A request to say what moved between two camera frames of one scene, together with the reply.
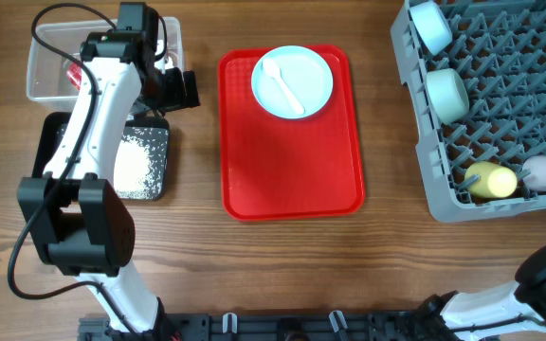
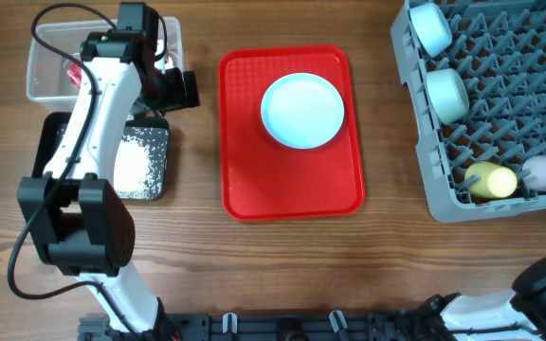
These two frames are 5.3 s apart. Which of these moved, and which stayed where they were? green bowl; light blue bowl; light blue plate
Moved: light blue plate
Stayed: light blue bowl; green bowl
